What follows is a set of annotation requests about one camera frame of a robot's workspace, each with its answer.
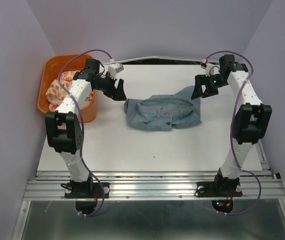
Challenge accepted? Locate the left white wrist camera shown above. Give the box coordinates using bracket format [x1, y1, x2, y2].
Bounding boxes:
[108, 62, 124, 78]

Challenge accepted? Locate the orange plastic basket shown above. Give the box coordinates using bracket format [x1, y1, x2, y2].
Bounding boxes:
[37, 54, 98, 123]

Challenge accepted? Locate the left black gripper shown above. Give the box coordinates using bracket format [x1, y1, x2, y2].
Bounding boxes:
[94, 72, 128, 102]

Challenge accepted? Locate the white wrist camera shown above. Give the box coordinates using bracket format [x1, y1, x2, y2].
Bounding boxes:
[108, 62, 124, 78]
[200, 58, 220, 77]

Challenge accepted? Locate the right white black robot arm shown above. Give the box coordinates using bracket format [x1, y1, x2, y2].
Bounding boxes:
[191, 51, 272, 198]

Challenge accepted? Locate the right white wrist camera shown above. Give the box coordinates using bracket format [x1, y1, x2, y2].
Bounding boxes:
[200, 58, 220, 77]

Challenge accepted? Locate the floral orange white skirt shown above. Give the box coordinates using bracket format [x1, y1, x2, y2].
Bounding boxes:
[45, 70, 80, 112]

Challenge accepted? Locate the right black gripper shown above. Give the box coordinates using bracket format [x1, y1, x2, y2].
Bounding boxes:
[190, 73, 229, 100]

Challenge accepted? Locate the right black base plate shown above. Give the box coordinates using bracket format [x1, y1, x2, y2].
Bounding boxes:
[195, 181, 243, 198]

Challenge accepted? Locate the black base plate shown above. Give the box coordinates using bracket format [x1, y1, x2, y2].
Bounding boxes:
[195, 181, 243, 198]
[60, 181, 110, 199]

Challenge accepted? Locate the blue denim skirt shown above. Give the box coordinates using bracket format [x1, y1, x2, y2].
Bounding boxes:
[124, 86, 202, 132]

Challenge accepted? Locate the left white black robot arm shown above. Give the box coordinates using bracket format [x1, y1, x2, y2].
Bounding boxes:
[45, 58, 127, 199]

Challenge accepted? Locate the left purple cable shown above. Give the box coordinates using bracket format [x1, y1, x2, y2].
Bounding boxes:
[58, 49, 116, 218]

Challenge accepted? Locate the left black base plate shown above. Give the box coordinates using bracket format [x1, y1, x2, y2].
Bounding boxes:
[60, 181, 110, 199]

